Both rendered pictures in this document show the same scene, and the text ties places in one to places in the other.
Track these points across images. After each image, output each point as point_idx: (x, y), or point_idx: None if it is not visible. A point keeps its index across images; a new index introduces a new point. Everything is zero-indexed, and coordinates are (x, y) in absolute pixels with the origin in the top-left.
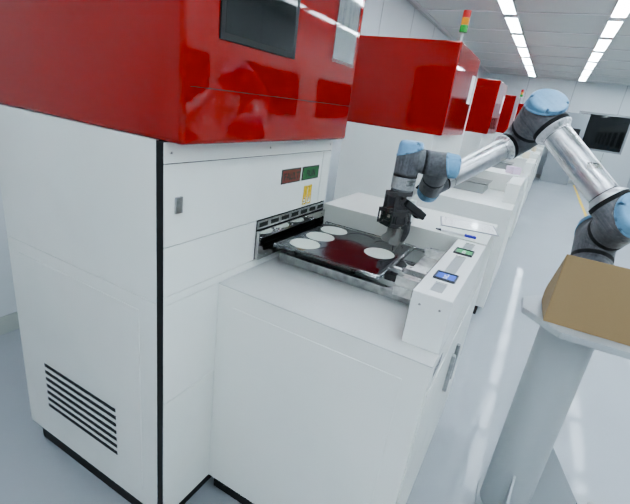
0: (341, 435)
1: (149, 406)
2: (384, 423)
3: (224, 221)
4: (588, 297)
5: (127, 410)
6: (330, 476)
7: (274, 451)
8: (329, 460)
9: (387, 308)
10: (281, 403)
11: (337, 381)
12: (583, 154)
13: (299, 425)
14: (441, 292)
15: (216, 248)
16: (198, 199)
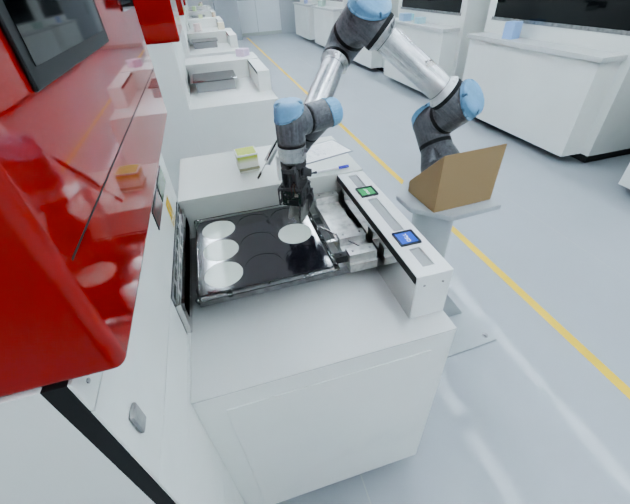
0: (380, 411)
1: None
2: (418, 382)
3: (162, 346)
4: (460, 181)
5: None
6: (374, 436)
7: (317, 459)
8: (372, 430)
9: (356, 288)
10: (315, 432)
11: (371, 386)
12: (419, 54)
13: (338, 431)
14: (429, 261)
15: (174, 382)
16: (140, 371)
